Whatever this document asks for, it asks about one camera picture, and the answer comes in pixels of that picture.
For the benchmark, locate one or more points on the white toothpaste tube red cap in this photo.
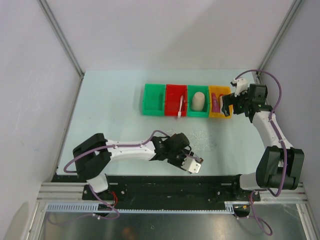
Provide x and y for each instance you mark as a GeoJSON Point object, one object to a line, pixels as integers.
{"type": "Point", "coordinates": [221, 104]}

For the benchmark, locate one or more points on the grey slotted cable duct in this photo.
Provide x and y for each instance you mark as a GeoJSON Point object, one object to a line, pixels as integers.
{"type": "Point", "coordinates": [95, 207]}

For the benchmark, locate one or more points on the yellow plastic bin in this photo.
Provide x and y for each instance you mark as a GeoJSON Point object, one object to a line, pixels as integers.
{"type": "Point", "coordinates": [218, 90]}

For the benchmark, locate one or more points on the red plastic bin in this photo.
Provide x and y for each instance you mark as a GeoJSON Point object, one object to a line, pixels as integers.
{"type": "Point", "coordinates": [173, 93]}

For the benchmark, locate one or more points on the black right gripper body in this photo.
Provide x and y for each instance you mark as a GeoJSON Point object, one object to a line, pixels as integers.
{"type": "Point", "coordinates": [239, 102]}

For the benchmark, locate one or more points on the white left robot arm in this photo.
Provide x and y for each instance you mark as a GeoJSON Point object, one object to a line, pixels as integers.
{"type": "Point", "coordinates": [93, 155]}

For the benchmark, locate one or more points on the green plastic bin far left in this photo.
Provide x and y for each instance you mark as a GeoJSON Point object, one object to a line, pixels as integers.
{"type": "Point", "coordinates": [153, 103]}

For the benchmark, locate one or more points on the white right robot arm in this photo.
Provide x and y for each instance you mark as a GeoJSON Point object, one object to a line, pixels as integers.
{"type": "Point", "coordinates": [281, 164]}

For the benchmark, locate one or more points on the beige cup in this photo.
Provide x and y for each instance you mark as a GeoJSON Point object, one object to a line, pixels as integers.
{"type": "Point", "coordinates": [198, 102]}

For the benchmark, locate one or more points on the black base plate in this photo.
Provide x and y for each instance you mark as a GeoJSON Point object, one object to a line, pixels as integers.
{"type": "Point", "coordinates": [195, 192]}

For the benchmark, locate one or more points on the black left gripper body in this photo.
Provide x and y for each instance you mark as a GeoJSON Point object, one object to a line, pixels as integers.
{"type": "Point", "coordinates": [176, 158]}

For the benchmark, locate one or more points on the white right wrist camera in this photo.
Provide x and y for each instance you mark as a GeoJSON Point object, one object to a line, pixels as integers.
{"type": "Point", "coordinates": [240, 84]}

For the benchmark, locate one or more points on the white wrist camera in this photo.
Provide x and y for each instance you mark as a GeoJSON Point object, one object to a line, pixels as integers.
{"type": "Point", "coordinates": [191, 166]}
{"type": "Point", "coordinates": [240, 84]}

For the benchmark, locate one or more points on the pink toothpaste tube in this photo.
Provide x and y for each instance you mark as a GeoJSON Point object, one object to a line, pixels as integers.
{"type": "Point", "coordinates": [215, 106]}

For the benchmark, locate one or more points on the aluminium frame post right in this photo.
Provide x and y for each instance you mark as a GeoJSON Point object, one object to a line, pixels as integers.
{"type": "Point", "coordinates": [282, 30]}

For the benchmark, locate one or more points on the aluminium frame post left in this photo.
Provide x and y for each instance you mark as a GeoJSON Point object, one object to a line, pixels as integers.
{"type": "Point", "coordinates": [58, 31]}

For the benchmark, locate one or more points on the aluminium frame post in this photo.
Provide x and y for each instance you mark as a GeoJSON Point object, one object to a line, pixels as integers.
{"type": "Point", "coordinates": [282, 30]}
{"type": "Point", "coordinates": [58, 31]}

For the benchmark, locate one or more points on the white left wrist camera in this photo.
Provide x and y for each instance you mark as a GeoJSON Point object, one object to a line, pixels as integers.
{"type": "Point", "coordinates": [191, 166]}

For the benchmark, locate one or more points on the clear glass tray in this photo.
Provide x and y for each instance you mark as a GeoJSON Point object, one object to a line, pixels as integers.
{"type": "Point", "coordinates": [201, 141]}

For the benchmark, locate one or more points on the white toothbrush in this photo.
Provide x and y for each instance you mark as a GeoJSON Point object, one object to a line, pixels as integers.
{"type": "Point", "coordinates": [181, 102]}

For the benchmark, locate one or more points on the green plastic bin with cup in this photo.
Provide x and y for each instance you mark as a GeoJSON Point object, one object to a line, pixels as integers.
{"type": "Point", "coordinates": [191, 91]}

